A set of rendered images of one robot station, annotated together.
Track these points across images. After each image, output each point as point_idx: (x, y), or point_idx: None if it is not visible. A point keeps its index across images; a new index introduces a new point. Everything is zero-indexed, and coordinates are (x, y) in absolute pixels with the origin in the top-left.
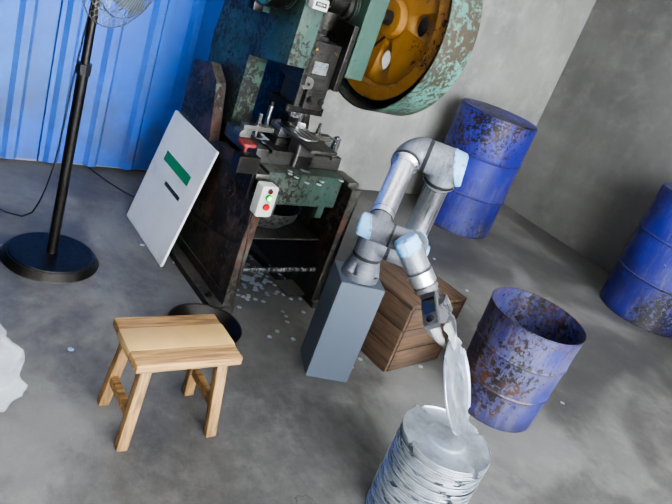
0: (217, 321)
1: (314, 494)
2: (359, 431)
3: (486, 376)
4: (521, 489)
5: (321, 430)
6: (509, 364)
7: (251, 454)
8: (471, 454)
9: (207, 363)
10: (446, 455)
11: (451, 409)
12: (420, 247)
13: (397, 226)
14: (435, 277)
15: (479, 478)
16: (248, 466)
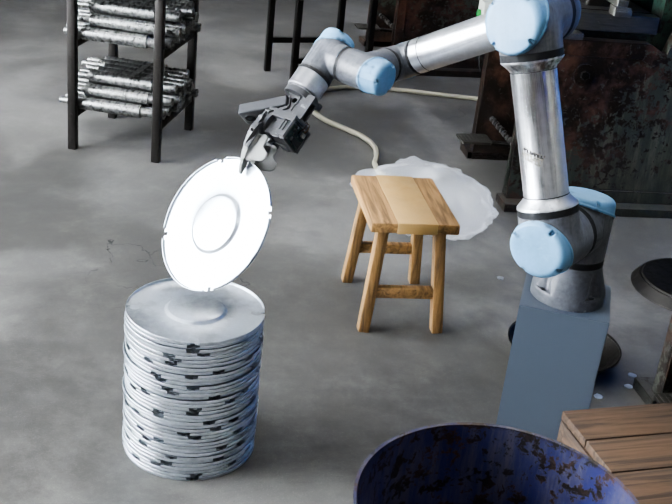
0: (443, 223)
1: None
2: (358, 455)
3: None
4: None
5: (363, 416)
6: None
7: (325, 348)
8: (158, 318)
9: (363, 207)
10: (167, 297)
11: (183, 219)
12: (318, 38)
13: (383, 48)
14: (296, 78)
15: (125, 327)
16: (306, 341)
